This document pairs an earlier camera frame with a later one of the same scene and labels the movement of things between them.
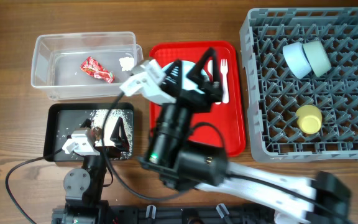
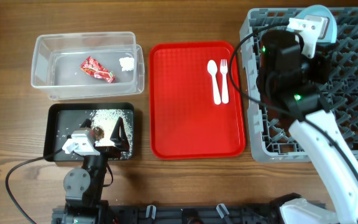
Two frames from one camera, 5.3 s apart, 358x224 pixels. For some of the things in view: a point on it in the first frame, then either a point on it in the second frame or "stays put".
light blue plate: (186, 67) → (321, 10)
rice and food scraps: (97, 119) stays put
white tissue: (127, 63) stays put
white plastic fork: (224, 70) stays put
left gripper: (119, 141) stays put
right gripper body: (188, 102) → (315, 70)
